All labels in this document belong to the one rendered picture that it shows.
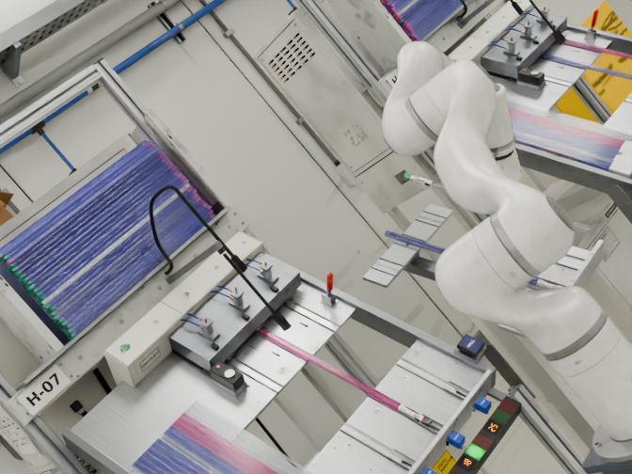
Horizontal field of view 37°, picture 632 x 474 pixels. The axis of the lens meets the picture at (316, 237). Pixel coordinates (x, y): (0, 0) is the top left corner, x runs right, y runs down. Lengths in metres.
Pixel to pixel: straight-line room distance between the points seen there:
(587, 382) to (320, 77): 1.84
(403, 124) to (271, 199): 2.59
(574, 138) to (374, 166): 0.72
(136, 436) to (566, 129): 1.53
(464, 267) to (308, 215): 2.93
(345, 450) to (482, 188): 0.77
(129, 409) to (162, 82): 2.34
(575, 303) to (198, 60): 3.17
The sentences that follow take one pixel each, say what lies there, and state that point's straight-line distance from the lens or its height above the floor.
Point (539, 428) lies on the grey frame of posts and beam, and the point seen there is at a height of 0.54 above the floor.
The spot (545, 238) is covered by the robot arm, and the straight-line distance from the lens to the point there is 1.47.
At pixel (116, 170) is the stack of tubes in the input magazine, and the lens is 2.41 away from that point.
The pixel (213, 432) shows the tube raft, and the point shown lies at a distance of 2.15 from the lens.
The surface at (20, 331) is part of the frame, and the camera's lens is 2.34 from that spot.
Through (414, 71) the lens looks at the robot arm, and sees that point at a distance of 1.86.
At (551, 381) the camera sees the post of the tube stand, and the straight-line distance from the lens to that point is 2.48.
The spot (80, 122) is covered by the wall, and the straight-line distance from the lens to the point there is 4.14.
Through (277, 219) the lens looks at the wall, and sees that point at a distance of 4.31.
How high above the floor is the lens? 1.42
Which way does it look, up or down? 6 degrees down
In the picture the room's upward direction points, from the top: 40 degrees counter-clockwise
